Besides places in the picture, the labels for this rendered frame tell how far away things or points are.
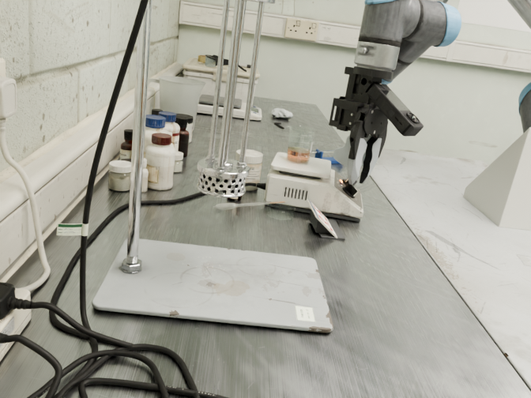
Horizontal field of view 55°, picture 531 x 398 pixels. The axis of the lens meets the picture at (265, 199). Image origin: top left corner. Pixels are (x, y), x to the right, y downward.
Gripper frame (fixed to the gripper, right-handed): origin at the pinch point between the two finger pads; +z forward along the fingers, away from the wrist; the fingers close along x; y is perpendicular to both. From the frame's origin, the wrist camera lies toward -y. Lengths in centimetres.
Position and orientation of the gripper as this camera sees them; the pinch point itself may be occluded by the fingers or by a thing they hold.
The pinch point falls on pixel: (360, 178)
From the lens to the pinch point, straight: 98.5
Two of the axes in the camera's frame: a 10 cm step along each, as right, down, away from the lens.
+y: -6.8, -3.0, 6.7
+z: -1.5, 9.5, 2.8
